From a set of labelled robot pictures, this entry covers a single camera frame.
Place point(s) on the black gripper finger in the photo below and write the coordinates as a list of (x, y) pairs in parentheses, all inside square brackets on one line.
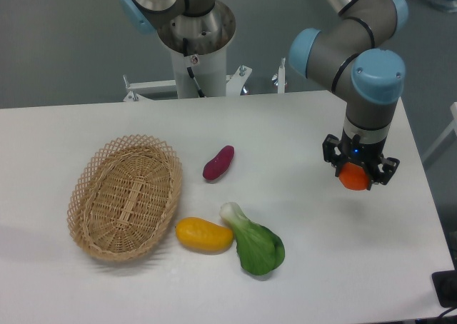
[(332, 152), (380, 170)]

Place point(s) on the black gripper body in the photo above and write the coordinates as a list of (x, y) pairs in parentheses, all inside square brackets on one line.
[(357, 152)]

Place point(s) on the orange fruit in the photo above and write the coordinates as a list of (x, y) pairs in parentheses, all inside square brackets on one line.
[(353, 177)]

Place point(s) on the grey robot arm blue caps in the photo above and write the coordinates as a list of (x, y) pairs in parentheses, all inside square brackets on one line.
[(348, 62)]

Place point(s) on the purple sweet potato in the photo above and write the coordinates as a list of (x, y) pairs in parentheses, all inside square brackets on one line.
[(219, 164)]

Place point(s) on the black device at table edge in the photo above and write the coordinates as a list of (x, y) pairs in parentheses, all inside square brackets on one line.
[(445, 287)]

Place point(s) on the green bok choy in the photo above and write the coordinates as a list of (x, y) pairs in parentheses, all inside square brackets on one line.
[(259, 249)]

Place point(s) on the yellow mango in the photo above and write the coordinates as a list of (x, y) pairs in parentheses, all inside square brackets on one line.
[(199, 234)]

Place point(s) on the woven wicker basket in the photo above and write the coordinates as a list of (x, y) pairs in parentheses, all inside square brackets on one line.
[(125, 199)]

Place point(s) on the white frame at right edge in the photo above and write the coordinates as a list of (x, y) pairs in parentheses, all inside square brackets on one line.
[(443, 141)]

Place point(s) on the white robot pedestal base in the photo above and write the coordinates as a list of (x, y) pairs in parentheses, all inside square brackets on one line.
[(197, 47)]

